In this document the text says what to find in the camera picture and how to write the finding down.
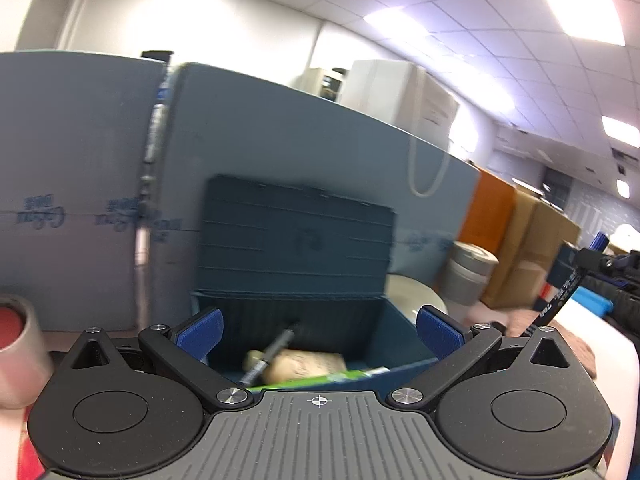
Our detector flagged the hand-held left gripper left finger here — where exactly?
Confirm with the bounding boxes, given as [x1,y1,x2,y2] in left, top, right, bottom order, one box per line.
[70,307,254,409]

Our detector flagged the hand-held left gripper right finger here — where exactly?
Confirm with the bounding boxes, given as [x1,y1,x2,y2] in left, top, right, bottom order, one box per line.
[387,305,577,409]

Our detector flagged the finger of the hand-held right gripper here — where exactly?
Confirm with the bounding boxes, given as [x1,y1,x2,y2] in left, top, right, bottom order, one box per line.
[575,249,626,281]

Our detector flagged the black pen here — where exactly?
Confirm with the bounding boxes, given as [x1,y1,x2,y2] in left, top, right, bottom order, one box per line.
[239,322,302,389]

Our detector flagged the green packet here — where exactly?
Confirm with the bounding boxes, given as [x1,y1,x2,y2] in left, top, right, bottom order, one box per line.
[247,366,392,392]

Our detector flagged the beige printed item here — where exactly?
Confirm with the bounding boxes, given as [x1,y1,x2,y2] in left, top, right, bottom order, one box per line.
[243,350,347,384]

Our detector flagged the dark teal storage box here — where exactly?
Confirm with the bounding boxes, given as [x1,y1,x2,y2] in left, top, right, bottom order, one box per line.
[190,174,442,392]

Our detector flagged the blue foam board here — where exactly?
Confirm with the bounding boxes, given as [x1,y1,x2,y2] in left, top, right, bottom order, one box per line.
[572,290,614,317]

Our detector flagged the white plate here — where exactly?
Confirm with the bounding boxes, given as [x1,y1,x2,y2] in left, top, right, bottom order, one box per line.
[387,276,451,322]

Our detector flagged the grey stacked containers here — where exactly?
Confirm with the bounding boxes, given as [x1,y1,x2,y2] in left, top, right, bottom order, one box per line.
[440,241,500,307]

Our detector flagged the brown cardboard box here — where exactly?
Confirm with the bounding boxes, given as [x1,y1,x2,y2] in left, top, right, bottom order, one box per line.
[482,185,584,311]

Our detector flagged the orange cardboard box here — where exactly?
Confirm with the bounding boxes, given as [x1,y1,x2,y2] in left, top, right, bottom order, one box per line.
[459,167,519,249]

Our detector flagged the ceiling light panel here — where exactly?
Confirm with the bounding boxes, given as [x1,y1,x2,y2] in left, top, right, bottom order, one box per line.
[601,116,640,148]
[542,0,627,47]
[363,6,432,37]

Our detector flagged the clear tape roll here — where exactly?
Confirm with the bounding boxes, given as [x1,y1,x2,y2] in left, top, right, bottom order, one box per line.
[0,294,54,409]

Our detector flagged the grey-blue printed cardboard box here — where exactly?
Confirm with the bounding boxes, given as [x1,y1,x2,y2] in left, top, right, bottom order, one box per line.
[0,51,168,333]

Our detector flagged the blue foam partition boards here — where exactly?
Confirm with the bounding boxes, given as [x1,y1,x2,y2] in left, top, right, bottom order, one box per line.
[150,62,482,322]

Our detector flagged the white paper bag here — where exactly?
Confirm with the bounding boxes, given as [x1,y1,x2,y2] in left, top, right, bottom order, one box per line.
[342,59,462,197]

